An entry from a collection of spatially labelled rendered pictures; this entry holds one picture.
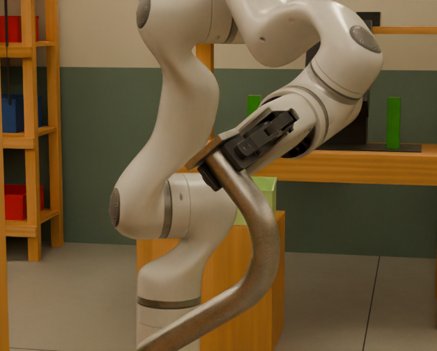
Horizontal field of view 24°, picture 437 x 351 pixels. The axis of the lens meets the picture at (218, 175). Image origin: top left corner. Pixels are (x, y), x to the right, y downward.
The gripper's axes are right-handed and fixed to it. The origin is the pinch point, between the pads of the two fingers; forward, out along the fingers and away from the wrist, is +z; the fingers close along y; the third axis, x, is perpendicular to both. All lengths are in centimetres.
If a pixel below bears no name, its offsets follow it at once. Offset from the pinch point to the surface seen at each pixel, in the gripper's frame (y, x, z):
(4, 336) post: -15.1, 0.6, 25.0
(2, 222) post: -8.5, -7.5, 23.0
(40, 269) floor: -394, -55, -389
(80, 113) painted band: -359, -129, -480
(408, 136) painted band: -204, 25, -538
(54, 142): -375, -123, -457
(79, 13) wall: -315, -182, -491
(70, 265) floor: -387, -46, -406
